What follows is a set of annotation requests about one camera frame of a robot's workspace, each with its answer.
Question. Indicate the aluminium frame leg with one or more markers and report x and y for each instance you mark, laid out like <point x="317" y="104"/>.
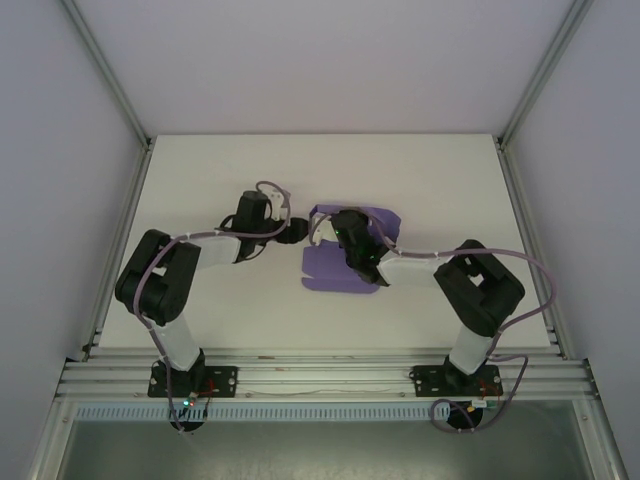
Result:
<point x="597" y="440"/>
<point x="50" y="440"/>

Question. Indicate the aluminium table side rail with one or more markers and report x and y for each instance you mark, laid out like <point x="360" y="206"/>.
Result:
<point x="530" y="235"/>
<point x="120" y="235"/>

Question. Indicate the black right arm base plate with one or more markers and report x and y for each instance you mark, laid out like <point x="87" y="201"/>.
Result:
<point x="425" y="382"/>

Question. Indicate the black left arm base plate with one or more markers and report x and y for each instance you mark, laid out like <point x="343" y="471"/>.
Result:
<point x="225" y="382"/>

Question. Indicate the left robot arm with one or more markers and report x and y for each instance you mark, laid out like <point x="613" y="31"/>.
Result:
<point x="170" y="280"/>

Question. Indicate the purple paper box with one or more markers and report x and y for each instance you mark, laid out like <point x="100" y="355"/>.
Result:
<point x="325" y="272"/>

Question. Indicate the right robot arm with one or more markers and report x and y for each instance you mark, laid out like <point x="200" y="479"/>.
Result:
<point x="480" y="290"/>

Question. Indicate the aluminium mounting rail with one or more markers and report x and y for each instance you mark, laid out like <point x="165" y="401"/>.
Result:
<point x="320" y="380"/>

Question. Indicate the aluminium frame post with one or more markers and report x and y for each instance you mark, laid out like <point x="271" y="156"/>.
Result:
<point x="107" y="65"/>
<point x="542" y="70"/>

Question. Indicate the small circuit board with LEDs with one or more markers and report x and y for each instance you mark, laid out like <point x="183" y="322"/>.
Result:
<point x="189" y="401"/>

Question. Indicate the small connector board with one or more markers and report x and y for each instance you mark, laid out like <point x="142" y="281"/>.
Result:
<point x="481" y="403"/>

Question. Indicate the grey metal panel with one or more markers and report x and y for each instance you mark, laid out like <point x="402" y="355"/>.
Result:
<point x="320" y="450"/>

